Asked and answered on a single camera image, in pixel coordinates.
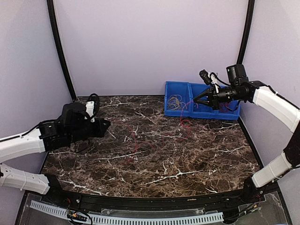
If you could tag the blue storage bin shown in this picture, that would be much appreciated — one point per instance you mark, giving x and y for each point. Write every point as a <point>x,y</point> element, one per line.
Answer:
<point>177,99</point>
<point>200,111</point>
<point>228,107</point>

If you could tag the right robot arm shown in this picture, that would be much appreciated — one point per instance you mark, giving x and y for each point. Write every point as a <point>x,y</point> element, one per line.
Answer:
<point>242,89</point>

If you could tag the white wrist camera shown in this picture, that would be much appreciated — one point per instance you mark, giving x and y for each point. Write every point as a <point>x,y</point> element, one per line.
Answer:
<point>210,78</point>
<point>91,110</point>

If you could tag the black left corner post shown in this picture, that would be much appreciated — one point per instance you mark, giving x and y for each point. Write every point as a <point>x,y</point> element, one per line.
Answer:
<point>59,48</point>

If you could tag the middle blue storage bin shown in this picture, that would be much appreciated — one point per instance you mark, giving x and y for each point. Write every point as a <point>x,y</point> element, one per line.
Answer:
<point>200,111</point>

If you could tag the black right corner post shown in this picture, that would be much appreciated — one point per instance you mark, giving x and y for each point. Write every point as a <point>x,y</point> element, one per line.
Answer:
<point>246,31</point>

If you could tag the black corner post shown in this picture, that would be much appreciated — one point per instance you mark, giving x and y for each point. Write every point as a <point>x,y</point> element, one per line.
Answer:
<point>246,31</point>
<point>59,48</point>

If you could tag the left blue storage bin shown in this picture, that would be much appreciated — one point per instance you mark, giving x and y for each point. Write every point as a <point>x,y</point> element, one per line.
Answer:
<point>177,99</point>

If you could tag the right blue storage bin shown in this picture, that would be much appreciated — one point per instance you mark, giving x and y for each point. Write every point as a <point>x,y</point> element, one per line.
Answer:
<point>228,107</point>

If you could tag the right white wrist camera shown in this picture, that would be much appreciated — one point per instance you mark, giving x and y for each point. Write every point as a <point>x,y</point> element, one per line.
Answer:
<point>210,78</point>

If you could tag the white slotted cable duct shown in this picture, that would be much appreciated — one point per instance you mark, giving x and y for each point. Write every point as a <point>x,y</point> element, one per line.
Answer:
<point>110,217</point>

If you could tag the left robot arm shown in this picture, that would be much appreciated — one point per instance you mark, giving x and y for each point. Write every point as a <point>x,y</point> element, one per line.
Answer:
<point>77,122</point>

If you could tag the black front rail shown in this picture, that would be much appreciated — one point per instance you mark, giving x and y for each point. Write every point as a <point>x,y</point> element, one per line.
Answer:
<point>269,197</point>

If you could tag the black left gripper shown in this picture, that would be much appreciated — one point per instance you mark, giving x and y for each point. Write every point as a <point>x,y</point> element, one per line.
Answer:
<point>101,131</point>

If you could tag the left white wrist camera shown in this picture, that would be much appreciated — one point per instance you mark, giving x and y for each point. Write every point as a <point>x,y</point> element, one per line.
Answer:
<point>91,110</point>

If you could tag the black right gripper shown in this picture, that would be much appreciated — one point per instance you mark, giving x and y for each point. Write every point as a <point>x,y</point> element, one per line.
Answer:
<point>213,101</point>

